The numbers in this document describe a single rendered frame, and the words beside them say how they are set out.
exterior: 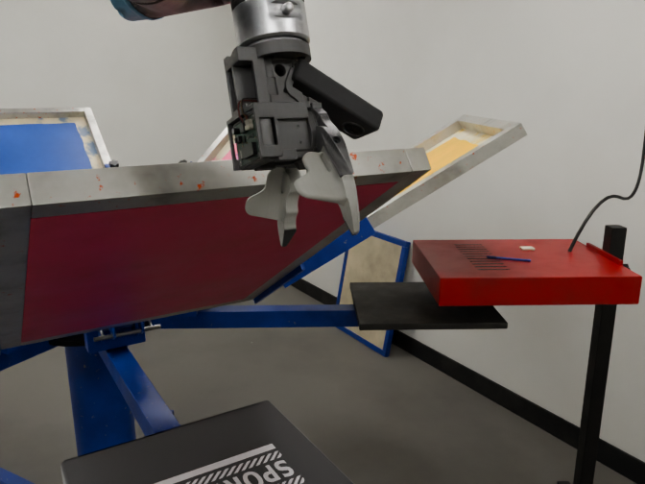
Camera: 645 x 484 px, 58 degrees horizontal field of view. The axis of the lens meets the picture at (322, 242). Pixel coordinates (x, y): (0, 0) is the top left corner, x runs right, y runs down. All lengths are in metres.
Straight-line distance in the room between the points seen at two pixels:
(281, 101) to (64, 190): 0.25
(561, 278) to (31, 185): 1.53
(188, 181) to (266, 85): 0.18
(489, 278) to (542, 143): 1.25
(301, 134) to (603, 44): 2.29
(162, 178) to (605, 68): 2.29
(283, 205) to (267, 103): 0.13
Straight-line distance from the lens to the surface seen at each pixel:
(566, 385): 3.09
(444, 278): 1.77
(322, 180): 0.55
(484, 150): 1.66
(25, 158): 3.02
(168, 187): 0.70
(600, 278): 1.93
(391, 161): 0.86
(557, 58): 2.91
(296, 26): 0.61
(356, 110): 0.63
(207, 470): 1.20
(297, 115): 0.58
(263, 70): 0.60
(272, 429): 1.30
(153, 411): 1.47
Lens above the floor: 1.64
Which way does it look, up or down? 15 degrees down
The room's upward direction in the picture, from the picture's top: straight up
